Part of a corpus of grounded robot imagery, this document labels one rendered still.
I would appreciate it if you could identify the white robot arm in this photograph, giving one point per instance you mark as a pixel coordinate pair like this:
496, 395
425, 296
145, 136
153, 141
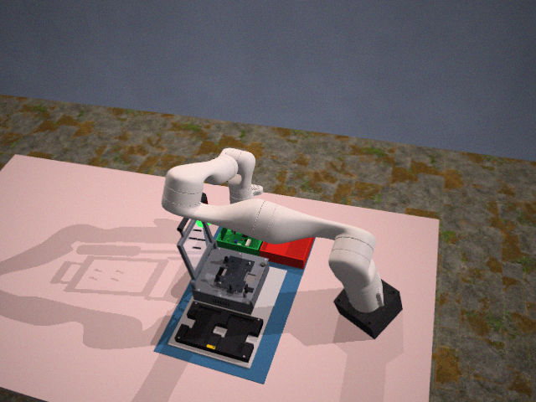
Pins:
351, 256

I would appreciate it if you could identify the green box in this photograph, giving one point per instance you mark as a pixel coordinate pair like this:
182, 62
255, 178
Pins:
224, 241

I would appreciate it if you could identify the red open tray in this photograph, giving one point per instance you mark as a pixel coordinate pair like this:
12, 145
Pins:
293, 253

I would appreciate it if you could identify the green circuit board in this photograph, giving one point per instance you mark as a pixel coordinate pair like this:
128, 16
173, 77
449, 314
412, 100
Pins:
241, 239

